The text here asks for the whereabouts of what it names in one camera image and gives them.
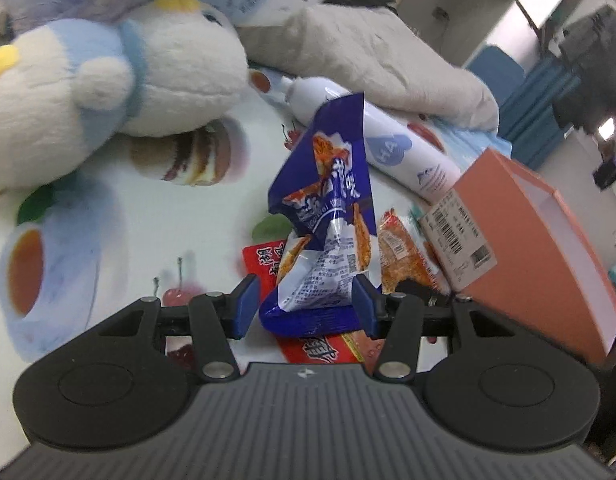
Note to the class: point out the white blue cosmetic tube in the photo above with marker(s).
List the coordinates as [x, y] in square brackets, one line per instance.
[412, 160]

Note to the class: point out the red snack packet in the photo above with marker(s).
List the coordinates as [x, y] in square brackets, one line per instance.
[328, 350]

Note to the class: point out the fruit print mat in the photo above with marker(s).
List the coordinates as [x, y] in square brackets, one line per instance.
[113, 200]

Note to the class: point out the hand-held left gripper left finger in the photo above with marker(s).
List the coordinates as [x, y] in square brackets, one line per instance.
[245, 306]

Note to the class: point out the deep pink cardboard box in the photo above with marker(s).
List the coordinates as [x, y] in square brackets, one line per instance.
[512, 260]

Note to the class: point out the hanging dark clothes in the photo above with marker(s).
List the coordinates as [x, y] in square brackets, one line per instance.
[597, 60]

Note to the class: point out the blue snack bag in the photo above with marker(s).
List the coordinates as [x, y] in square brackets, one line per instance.
[328, 260]

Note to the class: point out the orange snack packet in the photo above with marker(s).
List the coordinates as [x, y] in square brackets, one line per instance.
[402, 255]

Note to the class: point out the white blue plush toy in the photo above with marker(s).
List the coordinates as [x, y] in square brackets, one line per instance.
[178, 70]

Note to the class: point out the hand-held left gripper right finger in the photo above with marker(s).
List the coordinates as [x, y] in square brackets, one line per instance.
[363, 306]

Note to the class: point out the grey duvet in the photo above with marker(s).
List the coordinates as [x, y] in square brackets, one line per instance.
[387, 60]

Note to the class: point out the blue chair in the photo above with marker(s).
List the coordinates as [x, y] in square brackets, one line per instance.
[497, 70]

